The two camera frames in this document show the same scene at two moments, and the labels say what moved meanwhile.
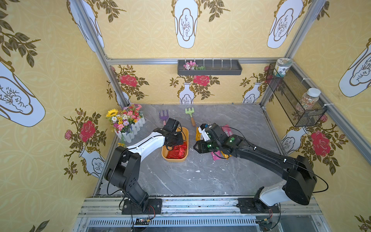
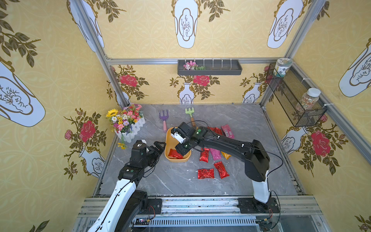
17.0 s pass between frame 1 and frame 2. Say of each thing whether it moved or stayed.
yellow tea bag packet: stayed
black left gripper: moved
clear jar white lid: stayed
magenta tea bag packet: stayed
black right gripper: moved
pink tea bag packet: stayed
